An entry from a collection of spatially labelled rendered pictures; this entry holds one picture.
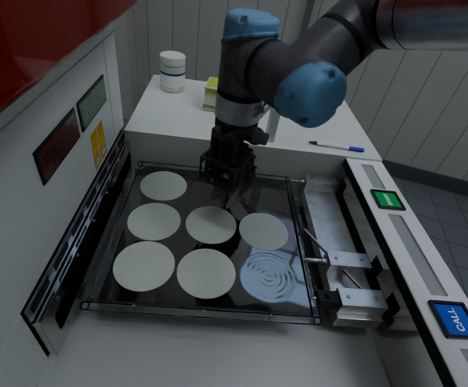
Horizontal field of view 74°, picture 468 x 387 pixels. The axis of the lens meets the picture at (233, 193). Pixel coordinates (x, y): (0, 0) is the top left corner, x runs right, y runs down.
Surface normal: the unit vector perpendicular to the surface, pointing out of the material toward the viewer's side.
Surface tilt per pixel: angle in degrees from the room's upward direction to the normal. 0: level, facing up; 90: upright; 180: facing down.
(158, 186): 0
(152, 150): 90
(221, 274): 0
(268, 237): 0
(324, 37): 43
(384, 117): 90
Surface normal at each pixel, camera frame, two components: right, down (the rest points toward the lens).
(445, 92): -0.26, 0.60
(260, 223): 0.14, -0.75
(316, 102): 0.56, 0.60
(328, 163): 0.00, 0.65
